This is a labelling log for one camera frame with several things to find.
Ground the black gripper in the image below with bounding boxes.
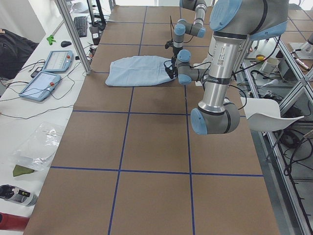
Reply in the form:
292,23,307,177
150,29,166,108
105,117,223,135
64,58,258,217
171,57,178,76
173,47,182,58

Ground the light blue button shirt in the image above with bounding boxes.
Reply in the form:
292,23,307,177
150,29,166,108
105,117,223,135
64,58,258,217
105,55,172,87

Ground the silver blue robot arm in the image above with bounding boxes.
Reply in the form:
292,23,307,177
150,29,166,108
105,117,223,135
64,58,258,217
172,0,289,135
172,0,207,57

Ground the black keyboard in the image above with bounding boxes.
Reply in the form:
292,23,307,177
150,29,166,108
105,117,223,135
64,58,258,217
73,16,88,37

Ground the black computer mouse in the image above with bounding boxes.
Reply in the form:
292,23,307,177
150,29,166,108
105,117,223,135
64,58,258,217
61,41,72,47

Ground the upper teach pendant tablet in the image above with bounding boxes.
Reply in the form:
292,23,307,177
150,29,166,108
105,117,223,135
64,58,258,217
42,50,73,73

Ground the teach pendant tablet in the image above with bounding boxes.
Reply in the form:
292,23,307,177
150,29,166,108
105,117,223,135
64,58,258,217
19,71,61,101
42,50,73,73

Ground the green plastic tool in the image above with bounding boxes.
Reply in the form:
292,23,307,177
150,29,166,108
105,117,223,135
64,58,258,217
46,35,56,46

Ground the lower teach pendant tablet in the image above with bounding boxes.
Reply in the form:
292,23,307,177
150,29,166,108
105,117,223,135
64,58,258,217
19,71,61,101

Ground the clear plastic bag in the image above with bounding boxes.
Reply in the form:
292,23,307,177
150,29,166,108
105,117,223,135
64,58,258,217
11,122,65,171

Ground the olive green cloth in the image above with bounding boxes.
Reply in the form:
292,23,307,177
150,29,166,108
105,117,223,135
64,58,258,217
12,165,35,177

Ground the grey black bottle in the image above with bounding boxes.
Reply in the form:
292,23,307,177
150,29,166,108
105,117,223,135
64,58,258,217
0,185,38,207

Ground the red object at edge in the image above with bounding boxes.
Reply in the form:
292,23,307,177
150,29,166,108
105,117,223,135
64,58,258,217
0,212,30,232

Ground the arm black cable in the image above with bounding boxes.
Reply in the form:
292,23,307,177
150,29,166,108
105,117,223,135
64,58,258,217
163,60,213,80
169,15,196,46

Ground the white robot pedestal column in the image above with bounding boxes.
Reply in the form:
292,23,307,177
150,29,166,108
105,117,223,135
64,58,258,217
194,36,232,87

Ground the aluminium frame post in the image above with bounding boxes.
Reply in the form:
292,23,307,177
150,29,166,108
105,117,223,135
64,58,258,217
55,0,91,75

